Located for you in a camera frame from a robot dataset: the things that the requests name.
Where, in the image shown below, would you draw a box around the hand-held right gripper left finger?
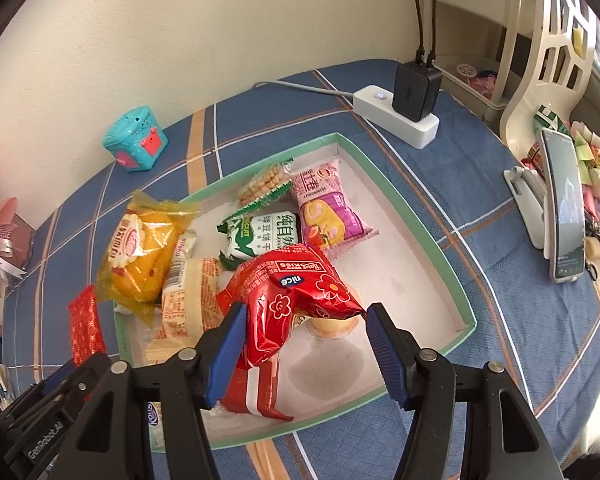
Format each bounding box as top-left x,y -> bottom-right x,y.
40,302 -> 249,480

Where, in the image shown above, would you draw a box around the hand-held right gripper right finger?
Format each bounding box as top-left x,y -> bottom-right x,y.
364,302 -> 566,480

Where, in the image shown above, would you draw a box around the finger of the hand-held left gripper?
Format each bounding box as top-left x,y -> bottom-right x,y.
41,352 -> 111,407

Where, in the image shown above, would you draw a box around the red packet with white stripe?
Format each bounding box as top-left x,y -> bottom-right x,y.
219,347 -> 294,422

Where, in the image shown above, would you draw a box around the round white cake packet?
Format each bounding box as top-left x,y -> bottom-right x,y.
306,309 -> 362,342

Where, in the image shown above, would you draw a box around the red patterned packet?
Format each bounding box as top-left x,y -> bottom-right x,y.
68,284 -> 109,367

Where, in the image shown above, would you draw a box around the cream packet with orange print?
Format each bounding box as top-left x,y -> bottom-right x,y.
144,229 -> 227,362

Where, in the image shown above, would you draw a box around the shiny red flower-print packet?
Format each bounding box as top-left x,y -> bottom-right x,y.
216,244 -> 369,370

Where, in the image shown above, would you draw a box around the green-rimmed white tray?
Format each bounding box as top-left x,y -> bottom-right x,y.
111,132 -> 477,452

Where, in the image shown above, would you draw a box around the green and white biscuit packet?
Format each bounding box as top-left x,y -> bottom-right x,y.
216,204 -> 302,272

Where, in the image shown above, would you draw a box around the yellow cake packet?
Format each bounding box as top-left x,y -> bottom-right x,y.
95,191 -> 202,329

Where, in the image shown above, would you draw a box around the clear packet with green ends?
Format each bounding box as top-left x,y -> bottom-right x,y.
236,157 -> 294,209

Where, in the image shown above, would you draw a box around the blue plaid cloth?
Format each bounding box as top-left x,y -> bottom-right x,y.
0,57 -> 600,480

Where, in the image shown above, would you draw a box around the pink cake packet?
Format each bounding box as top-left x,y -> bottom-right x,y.
289,159 -> 379,262

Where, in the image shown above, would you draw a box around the white phone stand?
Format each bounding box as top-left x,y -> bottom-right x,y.
503,165 -> 567,262

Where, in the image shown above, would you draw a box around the teal toy box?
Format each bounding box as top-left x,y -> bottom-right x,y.
103,105 -> 169,173

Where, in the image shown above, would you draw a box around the smartphone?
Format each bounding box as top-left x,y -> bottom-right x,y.
538,127 -> 589,284

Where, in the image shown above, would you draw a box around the white power strip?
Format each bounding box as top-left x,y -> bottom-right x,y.
352,84 -> 440,150

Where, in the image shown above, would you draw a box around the black charger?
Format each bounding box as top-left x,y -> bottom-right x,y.
392,61 -> 444,124

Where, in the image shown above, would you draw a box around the white plastic chair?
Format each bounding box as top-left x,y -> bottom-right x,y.
499,0 -> 599,162

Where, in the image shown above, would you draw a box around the white shelf unit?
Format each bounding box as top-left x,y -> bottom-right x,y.
422,0 -> 541,113

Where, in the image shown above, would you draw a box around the white power strip cable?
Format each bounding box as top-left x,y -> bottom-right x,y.
253,79 -> 357,99

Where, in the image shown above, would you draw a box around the black charger cable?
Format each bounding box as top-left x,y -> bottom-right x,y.
428,0 -> 548,68
414,0 -> 456,67

